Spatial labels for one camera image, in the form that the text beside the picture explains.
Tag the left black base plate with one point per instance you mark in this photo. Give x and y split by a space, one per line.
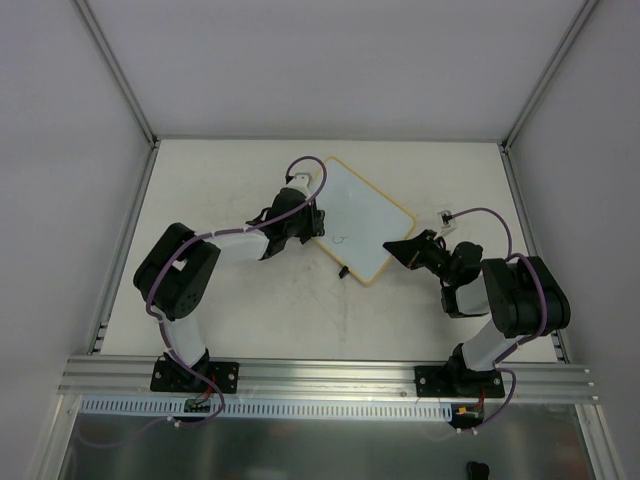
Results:
222 375

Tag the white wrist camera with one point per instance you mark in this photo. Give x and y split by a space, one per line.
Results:
447 222
300 182

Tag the aluminium frame post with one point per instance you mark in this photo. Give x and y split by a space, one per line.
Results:
99 38
560 53

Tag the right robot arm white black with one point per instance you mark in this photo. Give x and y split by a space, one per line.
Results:
519 296

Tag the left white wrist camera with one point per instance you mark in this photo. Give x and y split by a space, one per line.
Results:
300 182

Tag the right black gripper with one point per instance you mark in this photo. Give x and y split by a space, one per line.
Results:
420 252

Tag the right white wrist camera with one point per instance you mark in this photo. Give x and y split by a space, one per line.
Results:
447 222

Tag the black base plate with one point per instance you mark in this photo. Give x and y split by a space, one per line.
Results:
442 381
222 375

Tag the right black whiteboard foot clip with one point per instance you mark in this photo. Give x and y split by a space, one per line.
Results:
343 272

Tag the yellow framed whiteboard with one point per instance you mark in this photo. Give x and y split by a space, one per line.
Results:
359 219

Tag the right aluminium frame post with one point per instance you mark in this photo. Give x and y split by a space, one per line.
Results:
560 53

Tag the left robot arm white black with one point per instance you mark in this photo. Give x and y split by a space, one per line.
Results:
173 278

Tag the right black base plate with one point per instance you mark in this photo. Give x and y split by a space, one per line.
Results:
442 381

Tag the white slotted cable duct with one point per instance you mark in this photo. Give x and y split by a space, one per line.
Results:
267 408

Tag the left aluminium frame post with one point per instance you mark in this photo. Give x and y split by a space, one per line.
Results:
99 38

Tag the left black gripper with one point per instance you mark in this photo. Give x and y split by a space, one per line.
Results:
310 223

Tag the black object at bottom edge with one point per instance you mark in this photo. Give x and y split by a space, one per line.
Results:
477 471

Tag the aluminium mounting rail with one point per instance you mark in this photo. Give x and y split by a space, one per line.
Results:
536 383

